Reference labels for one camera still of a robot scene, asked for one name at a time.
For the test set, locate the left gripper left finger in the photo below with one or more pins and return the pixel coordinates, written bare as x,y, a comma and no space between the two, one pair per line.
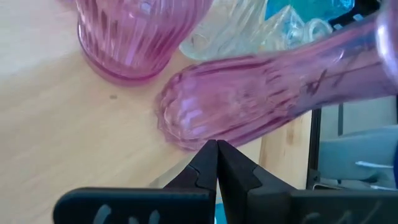
205,168

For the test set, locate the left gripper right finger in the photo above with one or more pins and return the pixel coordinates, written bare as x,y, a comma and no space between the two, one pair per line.
239,180

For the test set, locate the tall pink glass vase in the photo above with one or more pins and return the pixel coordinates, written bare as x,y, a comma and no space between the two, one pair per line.
233,102

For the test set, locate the round clear ribbed glass vase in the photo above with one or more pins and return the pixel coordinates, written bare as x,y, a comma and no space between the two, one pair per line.
224,31

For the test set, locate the pink ribbed glass vase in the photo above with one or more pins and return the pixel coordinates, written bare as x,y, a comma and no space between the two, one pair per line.
133,37

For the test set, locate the square clear diamond-cut vase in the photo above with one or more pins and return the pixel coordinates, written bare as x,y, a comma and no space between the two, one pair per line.
298,28

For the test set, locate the square teal glass vase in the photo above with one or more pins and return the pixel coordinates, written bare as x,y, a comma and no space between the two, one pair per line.
311,6

